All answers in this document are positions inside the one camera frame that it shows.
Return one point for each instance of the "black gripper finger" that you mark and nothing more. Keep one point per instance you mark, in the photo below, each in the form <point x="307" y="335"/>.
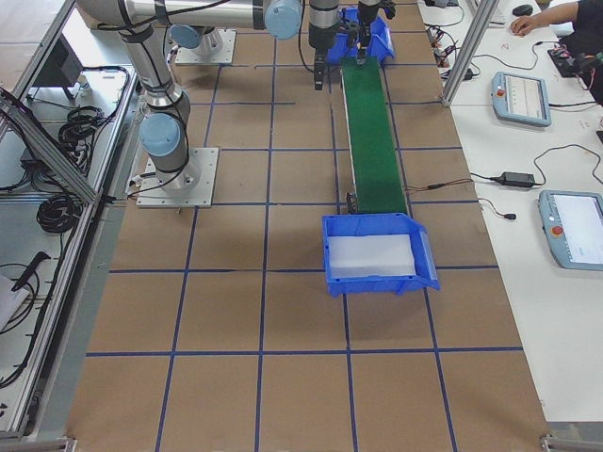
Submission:
<point x="318" y="71"/>

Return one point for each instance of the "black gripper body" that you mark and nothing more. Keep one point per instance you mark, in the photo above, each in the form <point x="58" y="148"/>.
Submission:
<point x="318" y="40"/>
<point x="366" y="19"/>

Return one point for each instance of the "yellow push button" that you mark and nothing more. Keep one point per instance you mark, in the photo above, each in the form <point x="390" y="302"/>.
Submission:
<point x="361" y="55"/>

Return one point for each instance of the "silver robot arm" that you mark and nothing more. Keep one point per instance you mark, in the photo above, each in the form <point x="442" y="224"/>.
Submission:
<point x="163" y="133"/>
<point x="190" y="24"/>

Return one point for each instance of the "person hand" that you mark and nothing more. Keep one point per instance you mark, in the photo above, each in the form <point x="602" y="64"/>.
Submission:
<point x="523" y="25"/>

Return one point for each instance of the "blue source bin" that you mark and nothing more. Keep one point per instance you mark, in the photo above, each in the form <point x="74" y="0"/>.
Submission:
<point x="346" y="40"/>

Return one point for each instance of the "green conveyor belt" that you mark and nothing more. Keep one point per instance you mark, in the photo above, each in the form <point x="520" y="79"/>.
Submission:
<point x="377" y="186"/>

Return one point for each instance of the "far teach pendant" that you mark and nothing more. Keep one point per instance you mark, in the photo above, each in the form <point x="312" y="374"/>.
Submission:
<point x="521" y="98"/>

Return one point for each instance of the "teach pendant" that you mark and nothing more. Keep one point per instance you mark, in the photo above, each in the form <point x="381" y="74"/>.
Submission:
<point x="521" y="98"/>
<point x="572" y="223"/>

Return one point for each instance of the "white foam pad destination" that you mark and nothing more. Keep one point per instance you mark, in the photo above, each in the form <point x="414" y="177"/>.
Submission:
<point x="370" y="255"/>

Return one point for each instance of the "blue destination bin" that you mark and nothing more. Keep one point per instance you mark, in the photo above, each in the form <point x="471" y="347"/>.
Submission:
<point x="381" y="224"/>

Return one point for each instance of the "black power adapter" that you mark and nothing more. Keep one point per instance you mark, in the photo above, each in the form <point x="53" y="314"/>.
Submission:
<point x="517" y="179"/>

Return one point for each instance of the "near teach pendant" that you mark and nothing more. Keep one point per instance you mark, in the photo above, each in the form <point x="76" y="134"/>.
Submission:
<point x="572" y="223"/>

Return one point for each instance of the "aluminium frame post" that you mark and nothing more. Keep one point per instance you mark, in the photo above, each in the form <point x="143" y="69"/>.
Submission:
<point x="469" y="47"/>

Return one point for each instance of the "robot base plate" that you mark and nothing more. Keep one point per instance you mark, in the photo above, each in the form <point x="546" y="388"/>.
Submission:
<point x="194" y="186"/>
<point x="215" y="48"/>

